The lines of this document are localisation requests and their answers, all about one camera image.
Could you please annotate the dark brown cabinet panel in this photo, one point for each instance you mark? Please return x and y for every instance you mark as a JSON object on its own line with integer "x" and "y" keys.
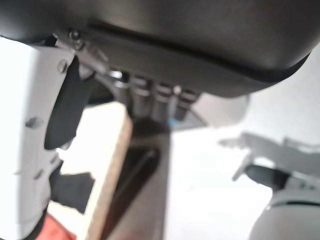
{"x": 145, "y": 180}

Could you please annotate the white robot leg with screws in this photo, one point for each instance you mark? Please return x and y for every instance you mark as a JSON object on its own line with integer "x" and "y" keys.
{"x": 22, "y": 125}

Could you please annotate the red cloth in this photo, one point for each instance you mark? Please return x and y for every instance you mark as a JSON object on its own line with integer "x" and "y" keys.
{"x": 58, "y": 228}

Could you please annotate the dark right robot hand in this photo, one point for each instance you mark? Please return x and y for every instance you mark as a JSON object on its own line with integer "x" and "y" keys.
{"x": 175, "y": 37}

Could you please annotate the light wooden board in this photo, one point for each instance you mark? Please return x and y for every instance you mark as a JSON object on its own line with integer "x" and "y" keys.
{"x": 110, "y": 160}

